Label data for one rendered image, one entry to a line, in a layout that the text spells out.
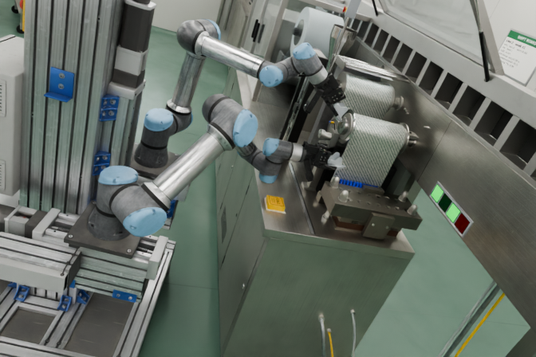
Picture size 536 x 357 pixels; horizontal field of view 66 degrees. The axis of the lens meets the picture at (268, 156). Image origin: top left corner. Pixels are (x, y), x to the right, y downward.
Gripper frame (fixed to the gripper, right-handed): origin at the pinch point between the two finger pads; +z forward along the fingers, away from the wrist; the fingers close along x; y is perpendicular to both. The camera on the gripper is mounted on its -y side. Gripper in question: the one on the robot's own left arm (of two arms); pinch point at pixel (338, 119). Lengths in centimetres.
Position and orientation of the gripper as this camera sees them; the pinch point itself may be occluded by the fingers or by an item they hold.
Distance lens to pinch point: 174.8
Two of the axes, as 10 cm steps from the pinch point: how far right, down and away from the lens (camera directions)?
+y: 8.3, -5.2, -1.8
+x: -1.2, -5.0, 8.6
